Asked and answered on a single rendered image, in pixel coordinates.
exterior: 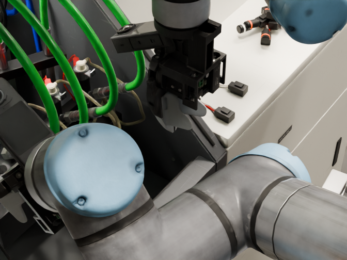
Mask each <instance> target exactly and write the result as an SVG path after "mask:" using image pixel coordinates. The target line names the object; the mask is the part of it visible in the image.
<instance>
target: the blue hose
mask: <svg viewBox="0 0 347 260"><path fill-rule="evenodd" d="M25 1H26V4H27V7H28V8H29V10H30V11H31V12H32V13H33V14H34V15H35V10H34V6H33V1H32V0H25ZM6 13H7V16H13V15H17V14H18V13H19V12H18V11H17V10H16V9H15V8H13V10H8V9H6ZM35 16H36V15H35ZM32 30H33V35H34V41H35V46H36V51H37V52H41V51H43V50H42V45H41V40H40V36H39V35H38V34H37V32H36V31H35V30H34V29H33V27H32Z"/></svg>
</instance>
